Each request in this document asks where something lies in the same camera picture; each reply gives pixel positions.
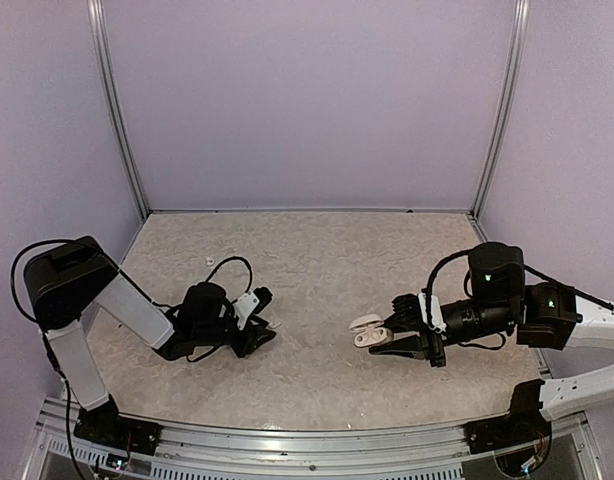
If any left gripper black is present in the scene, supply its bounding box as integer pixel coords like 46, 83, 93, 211
194, 313, 275, 358

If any white earbud charging case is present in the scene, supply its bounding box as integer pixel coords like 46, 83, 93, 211
348, 314, 393, 348

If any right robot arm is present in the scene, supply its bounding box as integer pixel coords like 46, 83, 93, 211
349, 242, 614, 368

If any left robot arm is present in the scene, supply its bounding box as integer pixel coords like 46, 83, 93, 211
23, 236, 276, 445

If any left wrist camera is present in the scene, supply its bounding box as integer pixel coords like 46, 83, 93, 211
233, 287, 273, 330

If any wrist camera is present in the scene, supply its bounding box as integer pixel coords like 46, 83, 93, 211
418, 292, 447, 334
233, 287, 273, 330

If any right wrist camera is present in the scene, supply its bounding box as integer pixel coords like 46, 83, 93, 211
418, 292, 447, 334

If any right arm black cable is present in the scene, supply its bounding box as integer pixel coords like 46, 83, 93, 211
426, 252, 614, 351

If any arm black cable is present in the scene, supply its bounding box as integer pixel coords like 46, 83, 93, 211
10, 239, 256, 361
426, 252, 614, 351

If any curved aluminium front rail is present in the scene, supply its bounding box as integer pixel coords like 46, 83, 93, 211
24, 399, 603, 480

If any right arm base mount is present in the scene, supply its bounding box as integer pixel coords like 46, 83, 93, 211
463, 379, 552, 454

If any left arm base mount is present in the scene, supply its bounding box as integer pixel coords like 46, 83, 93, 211
74, 410, 162, 455

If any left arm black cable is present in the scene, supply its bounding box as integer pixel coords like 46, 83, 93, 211
10, 239, 256, 361

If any right aluminium corner post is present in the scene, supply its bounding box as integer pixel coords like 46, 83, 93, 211
471, 0, 530, 220

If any aluminium corner post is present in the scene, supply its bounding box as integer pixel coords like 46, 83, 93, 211
87, 0, 151, 222
471, 0, 530, 220

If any left aluminium corner post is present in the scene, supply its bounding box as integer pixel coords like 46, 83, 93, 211
87, 0, 151, 222

